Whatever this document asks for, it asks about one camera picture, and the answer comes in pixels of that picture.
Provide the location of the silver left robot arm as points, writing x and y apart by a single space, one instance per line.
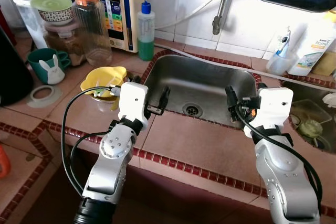
113 148

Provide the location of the green lidded cup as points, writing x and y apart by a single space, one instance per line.
311 128

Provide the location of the green rabbit mug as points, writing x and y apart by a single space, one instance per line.
42 64

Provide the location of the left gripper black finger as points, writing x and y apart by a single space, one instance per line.
164 98
137 80

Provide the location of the clear plastic cup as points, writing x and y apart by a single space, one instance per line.
277 65

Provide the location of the patterned ceramic bowl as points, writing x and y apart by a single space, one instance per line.
56 17

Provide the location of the clear pitcher orange lid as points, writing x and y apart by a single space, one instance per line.
92 30

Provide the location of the glass jar brown contents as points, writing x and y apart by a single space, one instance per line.
63 45

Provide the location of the beige water purifier appliance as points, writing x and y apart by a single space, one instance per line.
126 3

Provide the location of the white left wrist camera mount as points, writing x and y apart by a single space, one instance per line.
134 100

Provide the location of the blue white toothbrush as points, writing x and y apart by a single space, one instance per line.
283 40

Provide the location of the green soap bottle blue cap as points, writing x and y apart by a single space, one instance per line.
146 40

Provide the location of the steel sink basin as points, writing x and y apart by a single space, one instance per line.
307 108
199 77

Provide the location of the white round lid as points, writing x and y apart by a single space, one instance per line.
329 100

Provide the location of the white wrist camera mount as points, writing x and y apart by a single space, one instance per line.
134 100
275 103

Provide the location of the green round lid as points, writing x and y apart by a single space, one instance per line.
51 3

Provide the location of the dark red canister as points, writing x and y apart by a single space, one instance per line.
5 24

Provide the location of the metal faucet beige filter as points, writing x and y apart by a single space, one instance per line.
220 14

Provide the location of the round metal sink drain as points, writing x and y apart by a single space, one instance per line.
192 110

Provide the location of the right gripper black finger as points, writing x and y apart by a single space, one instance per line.
231 99

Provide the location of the clear plastic food container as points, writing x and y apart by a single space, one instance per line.
304 109

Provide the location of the white plastic container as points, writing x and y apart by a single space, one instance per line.
26 17

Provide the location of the white detergent bottle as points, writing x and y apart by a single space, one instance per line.
315 45

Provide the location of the yellow plastic bowl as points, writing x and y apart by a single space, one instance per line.
102 77

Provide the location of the black kettle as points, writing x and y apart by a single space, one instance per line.
13 72

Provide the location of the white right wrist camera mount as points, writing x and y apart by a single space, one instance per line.
275 103

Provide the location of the yellow sponge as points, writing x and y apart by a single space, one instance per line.
325 64

